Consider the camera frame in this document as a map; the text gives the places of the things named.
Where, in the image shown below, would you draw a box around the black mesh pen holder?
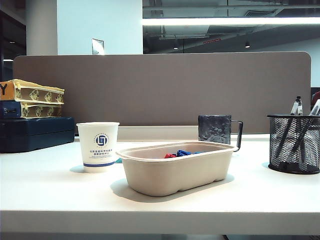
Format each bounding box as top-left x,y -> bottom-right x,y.
266,114 -> 320,175

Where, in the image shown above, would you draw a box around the brown desk partition panel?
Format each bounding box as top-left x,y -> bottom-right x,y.
12,51 -> 313,135

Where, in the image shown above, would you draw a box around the dark textured mug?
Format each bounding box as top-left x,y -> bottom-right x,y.
197,114 -> 244,152

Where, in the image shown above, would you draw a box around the beige pulp food tray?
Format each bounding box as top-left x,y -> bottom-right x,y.
115,140 -> 240,198

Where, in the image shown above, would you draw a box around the white printed paper cup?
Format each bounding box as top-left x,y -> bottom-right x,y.
76,121 -> 121,174

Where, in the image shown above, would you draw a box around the white ceiling light strip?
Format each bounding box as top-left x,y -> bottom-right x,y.
141,16 -> 320,27

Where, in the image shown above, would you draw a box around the blue-ended patterned box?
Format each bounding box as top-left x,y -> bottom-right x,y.
0,99 -> 64,120

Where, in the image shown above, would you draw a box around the dark blue case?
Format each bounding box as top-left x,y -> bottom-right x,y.
0,116 -> 76,154

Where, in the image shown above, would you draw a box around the orange-ended patterned box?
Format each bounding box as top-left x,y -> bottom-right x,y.
0,78 -> 66,105

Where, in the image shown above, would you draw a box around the ceiling air vent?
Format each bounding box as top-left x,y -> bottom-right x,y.
246,9 -> 273,18

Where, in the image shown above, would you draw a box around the pens in holder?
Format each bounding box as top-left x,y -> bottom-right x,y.
291,99 -> 320,155

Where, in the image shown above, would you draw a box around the red office chair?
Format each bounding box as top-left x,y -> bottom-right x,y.
310,91 -> 320,111

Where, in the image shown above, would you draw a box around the beige desk cable tray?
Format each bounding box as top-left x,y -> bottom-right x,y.
116,125 -> 271,142

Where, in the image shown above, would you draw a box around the small wall sign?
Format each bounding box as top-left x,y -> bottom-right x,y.
91,38 -> 105,56

